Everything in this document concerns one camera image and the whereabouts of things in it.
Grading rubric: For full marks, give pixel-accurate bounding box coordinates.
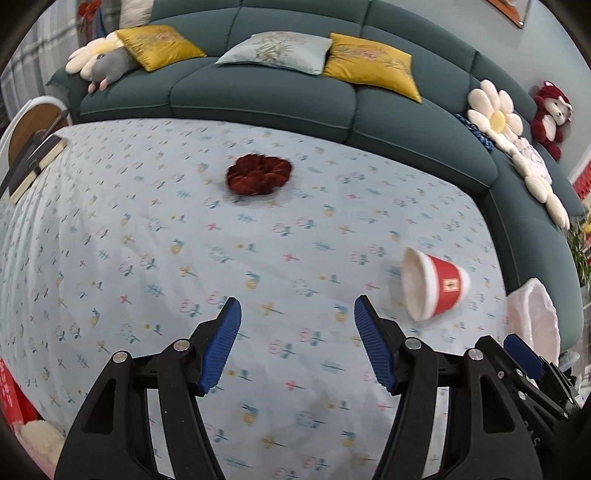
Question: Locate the potted plant with orchids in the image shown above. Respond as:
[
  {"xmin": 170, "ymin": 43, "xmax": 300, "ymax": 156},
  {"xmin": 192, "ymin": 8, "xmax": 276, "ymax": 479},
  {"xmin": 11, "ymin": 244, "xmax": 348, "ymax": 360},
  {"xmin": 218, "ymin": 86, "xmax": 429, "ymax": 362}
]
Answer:
[{"xmin": 566, "ymin": 215, "xmax": 591, "ymax": 289}]

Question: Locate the white daisy pillow lower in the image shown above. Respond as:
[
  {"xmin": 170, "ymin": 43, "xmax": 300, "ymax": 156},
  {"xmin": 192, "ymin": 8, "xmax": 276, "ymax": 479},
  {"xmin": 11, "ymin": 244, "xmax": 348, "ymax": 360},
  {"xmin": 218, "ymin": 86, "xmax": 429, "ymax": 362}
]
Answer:
[{"xmin": 512, "ymin": 137, "xmax": 570, "ymax": 230}]

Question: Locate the white flower pillow left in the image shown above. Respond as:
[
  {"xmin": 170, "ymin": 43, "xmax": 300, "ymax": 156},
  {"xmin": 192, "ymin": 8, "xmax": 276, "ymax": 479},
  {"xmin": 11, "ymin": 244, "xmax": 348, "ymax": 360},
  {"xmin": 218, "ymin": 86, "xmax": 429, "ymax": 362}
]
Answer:
[{"xmin": 65, "ymin": 32, "xmax": 123, "ymax": 81}]

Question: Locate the framed wall picture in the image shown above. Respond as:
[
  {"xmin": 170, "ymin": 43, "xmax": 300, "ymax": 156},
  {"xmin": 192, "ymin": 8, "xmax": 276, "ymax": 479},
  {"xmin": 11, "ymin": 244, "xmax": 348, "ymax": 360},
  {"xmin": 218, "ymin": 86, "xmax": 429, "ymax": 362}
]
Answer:
[{"xmin": 487, "ymin": 0, "xmax": 530, "ymax": 29}]

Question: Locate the white daisy pillow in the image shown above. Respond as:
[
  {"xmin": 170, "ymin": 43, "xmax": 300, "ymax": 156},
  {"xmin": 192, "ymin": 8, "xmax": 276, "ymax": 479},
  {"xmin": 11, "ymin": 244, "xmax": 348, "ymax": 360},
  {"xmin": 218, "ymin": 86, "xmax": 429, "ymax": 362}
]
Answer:
[
  {"xmin": 467, "ymin": 79, "xmax": 523, "ymax": 156},
  {"xmin": 512, "ymin": 137, "xmax": 570, "ymax": 230}
]

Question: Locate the red white teddy bear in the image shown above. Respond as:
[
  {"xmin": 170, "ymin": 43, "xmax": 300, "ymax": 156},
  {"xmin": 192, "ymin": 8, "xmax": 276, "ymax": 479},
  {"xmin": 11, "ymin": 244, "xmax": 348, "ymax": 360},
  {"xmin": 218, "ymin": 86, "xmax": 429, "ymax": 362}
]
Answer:
[{"xmin": 531, "ymin": 81, "xmax": 573, "ymax": 162}]

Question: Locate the grey plush toy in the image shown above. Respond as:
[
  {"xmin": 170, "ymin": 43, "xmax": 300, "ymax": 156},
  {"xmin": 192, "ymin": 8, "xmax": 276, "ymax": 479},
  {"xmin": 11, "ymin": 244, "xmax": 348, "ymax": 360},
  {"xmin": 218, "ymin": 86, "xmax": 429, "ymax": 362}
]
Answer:
[{"xmin": 88, "ymin": 47, "xmax": 140, "ymax": 94}]

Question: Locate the yellow cushion centre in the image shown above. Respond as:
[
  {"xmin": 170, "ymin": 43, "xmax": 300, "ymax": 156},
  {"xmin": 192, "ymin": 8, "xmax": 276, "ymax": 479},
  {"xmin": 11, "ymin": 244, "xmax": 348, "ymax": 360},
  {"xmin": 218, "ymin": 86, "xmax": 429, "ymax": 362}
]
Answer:
[{"xmin": 322, "ymin": 33, "xmax": 422, "ymax": 103}]

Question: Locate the white lined trash bin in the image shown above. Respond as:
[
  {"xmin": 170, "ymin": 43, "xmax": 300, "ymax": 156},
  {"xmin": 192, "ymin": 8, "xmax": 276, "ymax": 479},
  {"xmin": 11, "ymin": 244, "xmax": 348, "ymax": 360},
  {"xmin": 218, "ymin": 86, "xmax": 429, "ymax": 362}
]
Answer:
[{"xmin": 507, "ymin": 278, "xmax": 561, "ymax": 365}]

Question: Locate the light blue embroidered cushion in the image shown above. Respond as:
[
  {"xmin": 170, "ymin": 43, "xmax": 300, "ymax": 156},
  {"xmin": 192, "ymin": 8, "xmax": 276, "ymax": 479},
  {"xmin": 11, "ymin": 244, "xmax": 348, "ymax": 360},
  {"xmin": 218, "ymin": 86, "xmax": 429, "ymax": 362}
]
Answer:
[{"xmin": 215, "ymin": 31, "xmax": 332, "ymax": 76}]

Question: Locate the yellow cushion left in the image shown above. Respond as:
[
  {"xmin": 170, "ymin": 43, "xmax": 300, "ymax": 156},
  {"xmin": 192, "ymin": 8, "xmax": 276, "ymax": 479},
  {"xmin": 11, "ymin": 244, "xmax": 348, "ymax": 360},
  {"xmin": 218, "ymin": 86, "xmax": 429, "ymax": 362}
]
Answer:
[{"xmin": 115, "ymin": 25, "xmax": 206, "ymax": 72}]

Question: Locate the red white paper cup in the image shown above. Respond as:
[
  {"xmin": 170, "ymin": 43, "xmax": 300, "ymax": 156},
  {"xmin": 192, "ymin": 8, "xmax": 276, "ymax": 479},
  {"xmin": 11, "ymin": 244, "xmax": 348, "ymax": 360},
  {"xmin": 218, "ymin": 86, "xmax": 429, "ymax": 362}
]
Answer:
[{"xmin": 401, "ymin": 248, "xmax": 471, "ymax": 322}]

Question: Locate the books stack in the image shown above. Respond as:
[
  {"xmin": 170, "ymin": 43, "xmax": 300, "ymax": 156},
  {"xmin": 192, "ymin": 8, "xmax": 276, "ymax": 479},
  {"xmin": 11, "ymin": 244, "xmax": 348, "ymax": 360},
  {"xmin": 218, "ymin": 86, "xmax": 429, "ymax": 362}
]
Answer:
[{"xmin": 1, "ymin": 134, "xmax": 68, "ymax": 204}]

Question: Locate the teal sectional sofa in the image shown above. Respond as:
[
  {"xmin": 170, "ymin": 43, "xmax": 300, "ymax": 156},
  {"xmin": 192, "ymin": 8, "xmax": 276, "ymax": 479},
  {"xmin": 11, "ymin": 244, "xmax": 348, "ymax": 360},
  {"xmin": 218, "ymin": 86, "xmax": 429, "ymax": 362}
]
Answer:
[{"xmin": 50, "ymin": 1, "xmax": 584, "ymax": 348}]

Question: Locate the wooden round side table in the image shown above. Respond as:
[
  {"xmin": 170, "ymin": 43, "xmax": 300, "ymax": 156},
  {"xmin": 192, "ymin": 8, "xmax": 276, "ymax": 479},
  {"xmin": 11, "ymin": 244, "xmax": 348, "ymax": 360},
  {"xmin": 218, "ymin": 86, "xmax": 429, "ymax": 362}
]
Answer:
[{"xmin": 1, "ymin": 95, "xmax": 72, "ymax": 167}]

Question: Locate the dark red velvet scrunchie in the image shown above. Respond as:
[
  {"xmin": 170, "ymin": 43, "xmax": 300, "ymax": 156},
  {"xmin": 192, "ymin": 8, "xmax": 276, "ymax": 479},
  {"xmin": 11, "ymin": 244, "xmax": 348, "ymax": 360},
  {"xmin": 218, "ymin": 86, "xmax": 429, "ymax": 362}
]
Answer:
[{"xmin": 225, "ymin": 154, "xmax": 293, "ymax": 196}]

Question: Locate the red wall decoration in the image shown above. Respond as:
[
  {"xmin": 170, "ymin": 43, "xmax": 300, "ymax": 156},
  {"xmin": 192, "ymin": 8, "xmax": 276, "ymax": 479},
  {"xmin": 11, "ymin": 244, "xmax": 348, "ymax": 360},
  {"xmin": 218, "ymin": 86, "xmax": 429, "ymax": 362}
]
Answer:
[{"xmin": 573, "ymin": 161, "xmax": 591, "ymax": 201}]

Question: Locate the white daisy pillow upper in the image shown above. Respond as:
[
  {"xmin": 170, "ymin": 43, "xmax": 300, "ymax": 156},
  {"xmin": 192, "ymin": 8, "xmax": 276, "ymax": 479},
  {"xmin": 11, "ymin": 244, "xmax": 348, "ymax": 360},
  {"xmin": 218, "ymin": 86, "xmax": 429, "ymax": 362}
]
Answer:
[{"xmin": 467, "ymin": 79, "xmax": 523, "ymax": 156}]

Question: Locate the floral light blue tablecloth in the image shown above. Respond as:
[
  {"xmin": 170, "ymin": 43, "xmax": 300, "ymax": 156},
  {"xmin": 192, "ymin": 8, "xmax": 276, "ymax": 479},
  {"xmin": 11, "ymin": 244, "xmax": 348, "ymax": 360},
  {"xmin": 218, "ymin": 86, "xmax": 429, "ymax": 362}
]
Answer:
[{"xmin": 1, "ymin": 120, "xmax": 506, "ymax": 479}]

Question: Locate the blue scrunchie on sofa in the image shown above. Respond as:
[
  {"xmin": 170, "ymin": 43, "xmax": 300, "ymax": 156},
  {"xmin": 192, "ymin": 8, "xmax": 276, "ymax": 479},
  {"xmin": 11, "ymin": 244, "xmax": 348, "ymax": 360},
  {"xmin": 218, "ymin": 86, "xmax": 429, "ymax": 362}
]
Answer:
[{"xmin": 455, "ymin": 113, "xmax": 495, "ymax": 152}]

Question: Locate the yellow cushion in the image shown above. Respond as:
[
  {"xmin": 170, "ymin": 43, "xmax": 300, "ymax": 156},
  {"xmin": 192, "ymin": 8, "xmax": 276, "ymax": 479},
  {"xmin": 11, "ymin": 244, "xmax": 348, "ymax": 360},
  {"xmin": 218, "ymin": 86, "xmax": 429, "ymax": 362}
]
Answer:
[
  {"xmin": 115, "ymin": 25, "xmax": 206, "ymax": 72},
  {"xmin": 322, "ymin": 33, "xmax": 422, "ymax": 103}
]

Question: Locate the white long plush toy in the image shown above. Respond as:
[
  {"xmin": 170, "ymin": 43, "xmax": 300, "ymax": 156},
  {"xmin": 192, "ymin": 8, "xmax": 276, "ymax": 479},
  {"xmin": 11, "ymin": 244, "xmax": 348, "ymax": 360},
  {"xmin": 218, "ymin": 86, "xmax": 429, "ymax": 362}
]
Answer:
[{"xmin": 121, "ymin": 0, "xmax": 154, "ymax": 16}]

